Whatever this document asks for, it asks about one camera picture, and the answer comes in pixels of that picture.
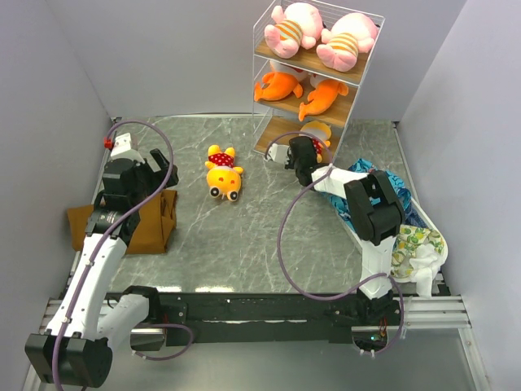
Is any yellow plush polka dress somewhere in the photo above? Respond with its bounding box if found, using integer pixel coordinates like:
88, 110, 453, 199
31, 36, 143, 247
299, 121, 332, 163

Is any orange shark plush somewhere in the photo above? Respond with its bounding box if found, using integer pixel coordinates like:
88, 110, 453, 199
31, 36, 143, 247
298, 73, 349, 121
253, 60, 309, 102

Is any yellow plush red dress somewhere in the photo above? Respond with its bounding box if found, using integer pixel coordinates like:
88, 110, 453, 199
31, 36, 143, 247
205, 144, 243, 201

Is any small pink striped plush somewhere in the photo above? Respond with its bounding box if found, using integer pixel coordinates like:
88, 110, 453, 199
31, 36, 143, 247
264, 2, 324, 59

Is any large pink striped plush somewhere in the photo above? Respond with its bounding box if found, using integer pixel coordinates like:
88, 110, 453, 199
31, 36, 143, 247
316, 12, 379, 72

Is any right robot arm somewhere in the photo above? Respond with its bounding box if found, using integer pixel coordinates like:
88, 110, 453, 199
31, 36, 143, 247
288, 134, 405, 325

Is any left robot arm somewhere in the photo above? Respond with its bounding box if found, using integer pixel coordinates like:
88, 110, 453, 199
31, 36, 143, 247
24, 149, 178, 390

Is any brown folded cloth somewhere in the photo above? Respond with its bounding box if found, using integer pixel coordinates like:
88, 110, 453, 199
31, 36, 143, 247
67, 189, 177, 255

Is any blue shark print garment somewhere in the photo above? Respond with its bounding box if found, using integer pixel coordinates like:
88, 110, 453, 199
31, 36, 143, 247
323, 158, 427, 231

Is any yellow green print cloth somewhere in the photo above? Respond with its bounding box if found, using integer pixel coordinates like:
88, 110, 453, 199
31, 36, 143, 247
391, 225, 448, 279

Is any white cloth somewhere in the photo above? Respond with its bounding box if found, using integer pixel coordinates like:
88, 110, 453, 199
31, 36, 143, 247
395, 244, 443, 298

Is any white oval tray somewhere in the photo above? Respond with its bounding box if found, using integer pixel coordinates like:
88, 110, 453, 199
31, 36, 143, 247
345, 203, 449, 286

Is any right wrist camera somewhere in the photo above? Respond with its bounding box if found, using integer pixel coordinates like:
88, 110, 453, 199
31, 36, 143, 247
265, 143, 289, 165

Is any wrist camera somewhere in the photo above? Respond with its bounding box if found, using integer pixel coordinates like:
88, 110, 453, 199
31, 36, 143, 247
103, 133, 144, 163
265, 143, 289, 165

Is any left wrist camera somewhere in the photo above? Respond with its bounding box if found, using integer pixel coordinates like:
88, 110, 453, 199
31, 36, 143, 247
103, 133, 144, 163

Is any white wire wooden shelf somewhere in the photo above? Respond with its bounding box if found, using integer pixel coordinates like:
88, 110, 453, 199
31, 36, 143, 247
252, 1, 385, 153

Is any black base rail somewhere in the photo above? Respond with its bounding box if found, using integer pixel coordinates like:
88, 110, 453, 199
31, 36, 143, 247
40, 283, 473, 362

